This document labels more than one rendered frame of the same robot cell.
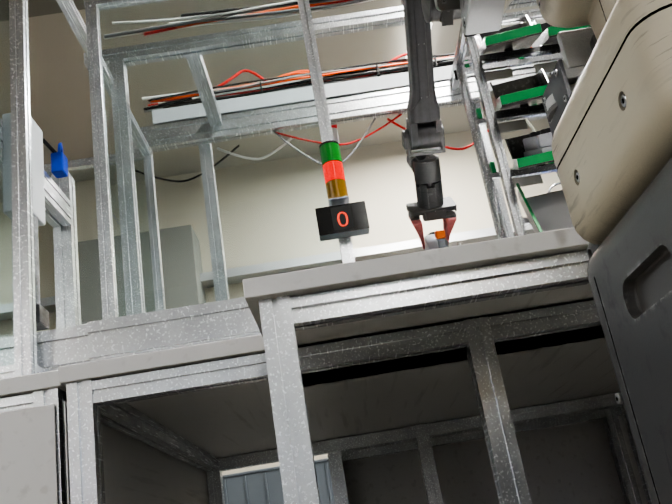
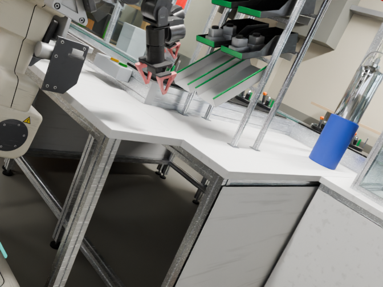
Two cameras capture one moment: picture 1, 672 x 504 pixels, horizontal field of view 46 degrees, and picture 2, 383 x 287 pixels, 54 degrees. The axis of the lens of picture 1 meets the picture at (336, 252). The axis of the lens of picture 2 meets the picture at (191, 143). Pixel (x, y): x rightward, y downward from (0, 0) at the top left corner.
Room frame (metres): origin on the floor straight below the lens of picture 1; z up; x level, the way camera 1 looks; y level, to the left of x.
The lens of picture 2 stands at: (0.46, -1.61, 1.17)
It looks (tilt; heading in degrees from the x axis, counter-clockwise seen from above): 14 degrees down; 41
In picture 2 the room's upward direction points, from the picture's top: 24 degrees clockwise
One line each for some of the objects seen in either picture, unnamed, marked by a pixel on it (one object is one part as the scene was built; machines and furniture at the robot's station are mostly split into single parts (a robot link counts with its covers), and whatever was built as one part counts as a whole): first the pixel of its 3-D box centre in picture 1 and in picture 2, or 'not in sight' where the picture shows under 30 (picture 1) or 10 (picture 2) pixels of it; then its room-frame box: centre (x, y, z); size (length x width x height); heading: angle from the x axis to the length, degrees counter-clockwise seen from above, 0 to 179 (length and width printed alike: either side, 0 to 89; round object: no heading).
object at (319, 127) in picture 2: not in sight; (322, 125); (2.98, -0.46, 1.01); 0.24 x 0.24 x 0.13; 2
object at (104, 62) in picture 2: not in sight; (112, 66); (1.42, -0.14, 0.93); 0.21 x 0.07 x 0.06; 92
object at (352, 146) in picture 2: not in sight; (354, 141); (2.99, -0.70, 1.01); 0.24 x 0.24 x 0.13; 2
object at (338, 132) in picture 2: not in sight; (333, 141); (2.46, -0.80, 1.00); 0.16 x 0.16 x 0.27
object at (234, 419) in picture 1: (437, 383); (207, 113); (2.08, -0.21, 0.85); 1.50 x 1.41 x 0.03; 92
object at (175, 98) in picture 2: not in sight; (215, 103); (2.12, -0.21, 0.91); 1.24 x 0.33 x 0.10; 2
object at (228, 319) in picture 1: (320, 311); (101, 60); (1.48, 0.05, 0.91); 0.89 x 0.06 x 0.11; 92
